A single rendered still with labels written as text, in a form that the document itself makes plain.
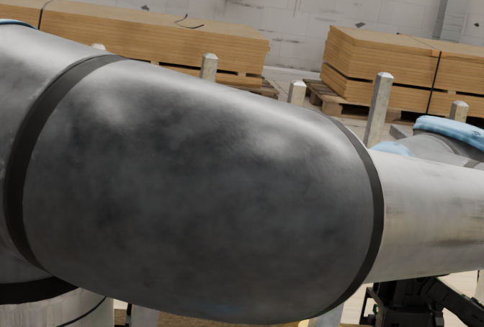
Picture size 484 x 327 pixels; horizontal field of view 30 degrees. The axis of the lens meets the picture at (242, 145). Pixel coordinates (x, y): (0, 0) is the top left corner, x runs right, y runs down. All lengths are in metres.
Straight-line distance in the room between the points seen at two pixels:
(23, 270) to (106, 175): 0.11
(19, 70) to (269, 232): 0.14
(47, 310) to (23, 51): 0.14
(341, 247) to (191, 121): 0.09
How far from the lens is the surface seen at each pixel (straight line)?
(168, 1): 8.38
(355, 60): 7.44
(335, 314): 1.31
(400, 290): 1.12
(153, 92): 0.41
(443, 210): 0.60
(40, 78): 0.44
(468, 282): 1.81
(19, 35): 0.48
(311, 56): 8.70
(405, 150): 0.94
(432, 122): 1.06
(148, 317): 1.25
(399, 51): 7.55
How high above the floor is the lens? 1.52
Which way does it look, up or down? 15 degrees down
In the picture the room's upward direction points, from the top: 10 degrees clockwise
